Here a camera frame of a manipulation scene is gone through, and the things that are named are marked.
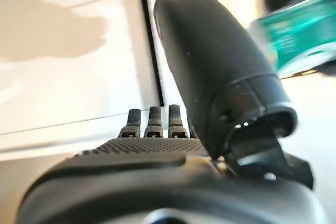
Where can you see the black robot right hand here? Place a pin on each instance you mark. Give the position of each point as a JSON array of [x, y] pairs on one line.
[[210, 64]]

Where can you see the white counter cabinet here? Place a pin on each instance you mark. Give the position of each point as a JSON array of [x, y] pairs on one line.
[[78, 90]]

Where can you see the dark green swirl drink can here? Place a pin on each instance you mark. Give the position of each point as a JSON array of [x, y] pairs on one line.
[[296, 32]]

